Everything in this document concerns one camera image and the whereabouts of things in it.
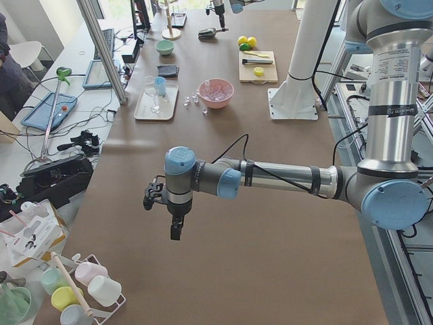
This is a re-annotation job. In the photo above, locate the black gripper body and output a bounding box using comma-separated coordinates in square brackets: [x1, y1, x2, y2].
[205, 0, 225, 16]
[167, 201, 192, 216]

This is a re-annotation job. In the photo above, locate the stainless steel ice scoop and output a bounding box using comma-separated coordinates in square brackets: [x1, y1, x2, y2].
[198, 27, 229, 40]

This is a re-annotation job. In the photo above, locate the pink bowl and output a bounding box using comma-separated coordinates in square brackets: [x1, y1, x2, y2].
[198, 79, 234, 109]

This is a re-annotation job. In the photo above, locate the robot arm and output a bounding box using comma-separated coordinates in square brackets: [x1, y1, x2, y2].
[205, 0, 259, 31]
[161, 1, 432, 240]

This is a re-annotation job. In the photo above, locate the wooden cup stand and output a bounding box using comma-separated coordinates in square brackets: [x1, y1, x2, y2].
[158, 0, 181, 41]

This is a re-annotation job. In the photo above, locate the pile of clear ice cubes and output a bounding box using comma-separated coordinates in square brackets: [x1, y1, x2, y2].
[202, 80, 232, 102]

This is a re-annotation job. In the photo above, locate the light blue plastic cup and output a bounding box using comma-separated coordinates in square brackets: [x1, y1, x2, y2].
[154, 76, 166, 95]

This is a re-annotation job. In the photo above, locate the white cup on rack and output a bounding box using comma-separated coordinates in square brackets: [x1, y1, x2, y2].
[87, 276, 122, 307]

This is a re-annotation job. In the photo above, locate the pink cup on rack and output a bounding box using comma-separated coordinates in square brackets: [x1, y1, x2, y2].
[74, 261, 108, 286]

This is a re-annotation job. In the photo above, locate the white cup rack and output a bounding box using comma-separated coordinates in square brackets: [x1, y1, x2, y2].
[51, 253, 127, 324]

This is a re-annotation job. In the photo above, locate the green cup on rack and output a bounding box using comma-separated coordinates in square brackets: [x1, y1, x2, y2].
[41, 267, 69, 295]

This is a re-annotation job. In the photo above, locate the yellow cup on rack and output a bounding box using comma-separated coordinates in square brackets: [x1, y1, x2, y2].
[51, 286, 80, 312]

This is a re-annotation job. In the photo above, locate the grey cup on rack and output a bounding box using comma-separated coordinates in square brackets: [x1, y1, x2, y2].
[60, 304, 93, 325]

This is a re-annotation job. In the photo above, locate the upper yellow lemon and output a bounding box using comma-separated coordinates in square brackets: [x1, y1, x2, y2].
[237, 35, 248, 45]

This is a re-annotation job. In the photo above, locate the yellow lemon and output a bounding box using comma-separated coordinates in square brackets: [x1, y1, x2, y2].
[239, 43, 251, 51]
[237, 35, 248, 45]

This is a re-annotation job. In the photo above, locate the lower yellow lemon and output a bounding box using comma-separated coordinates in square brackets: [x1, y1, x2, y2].
[239, 43, 251, 51]

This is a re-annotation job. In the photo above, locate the yellow plastic knife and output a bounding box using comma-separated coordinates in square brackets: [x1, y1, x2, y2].
[243, 51, 270, 58]

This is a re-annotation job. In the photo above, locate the steel muddler black tip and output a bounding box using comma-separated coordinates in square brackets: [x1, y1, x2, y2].
[242, 58, 273, 65]

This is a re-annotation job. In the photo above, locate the bamboo cutting board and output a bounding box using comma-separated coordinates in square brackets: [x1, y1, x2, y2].
[239, 51, 278, 83]

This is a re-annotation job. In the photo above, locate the mint green bowl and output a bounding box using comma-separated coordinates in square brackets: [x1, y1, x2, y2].
[155, 39, 175, 56]

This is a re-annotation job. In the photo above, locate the half lemon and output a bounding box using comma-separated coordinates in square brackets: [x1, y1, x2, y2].
[254, 66, 264, 76]

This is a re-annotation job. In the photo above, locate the folded grey cloth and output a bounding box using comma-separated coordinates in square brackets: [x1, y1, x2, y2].
[157, 64, 179, 78]

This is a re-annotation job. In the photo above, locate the clear wine glass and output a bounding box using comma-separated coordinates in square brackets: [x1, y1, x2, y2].
[144, 76, 160, 114]

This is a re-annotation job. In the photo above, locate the cream serving tray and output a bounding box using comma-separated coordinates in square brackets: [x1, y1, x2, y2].
[133, 84, 179, 121]

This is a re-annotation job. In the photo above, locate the black keyboard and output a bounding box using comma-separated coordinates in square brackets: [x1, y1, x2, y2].
[92, 28, 116, 62]

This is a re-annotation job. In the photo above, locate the black bag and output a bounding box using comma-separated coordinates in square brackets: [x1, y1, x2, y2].
[1, 154, 93, 221]

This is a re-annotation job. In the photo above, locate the white cardboard box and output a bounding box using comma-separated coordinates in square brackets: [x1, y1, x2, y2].
[1, 199, 69, 270]

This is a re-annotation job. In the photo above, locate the green-tipped metal pole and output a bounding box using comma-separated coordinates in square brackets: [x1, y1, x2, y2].
[34, 66, 72, 163]

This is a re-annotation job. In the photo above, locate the green plastic basin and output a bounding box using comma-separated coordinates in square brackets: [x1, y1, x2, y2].
[1, 284, 32, 324]

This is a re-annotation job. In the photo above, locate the aluminium frame post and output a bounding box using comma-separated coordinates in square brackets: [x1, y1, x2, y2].
[76, 0, 127, 104]

